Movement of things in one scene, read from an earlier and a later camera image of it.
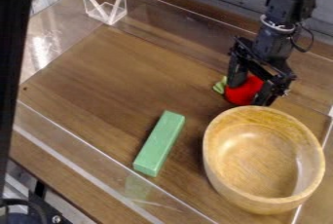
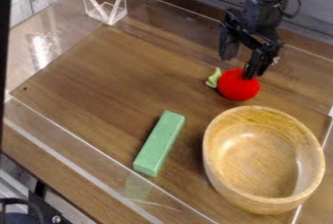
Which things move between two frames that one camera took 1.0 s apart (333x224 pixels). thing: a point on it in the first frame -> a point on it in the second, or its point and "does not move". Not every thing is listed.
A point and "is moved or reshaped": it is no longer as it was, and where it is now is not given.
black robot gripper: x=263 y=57 -> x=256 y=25
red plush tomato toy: x=240 y=95 is moved or reshaped
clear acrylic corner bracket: x=106 y=12 does not move
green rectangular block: x=160 y=143 does not move
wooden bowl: x=264 y=159 does not move
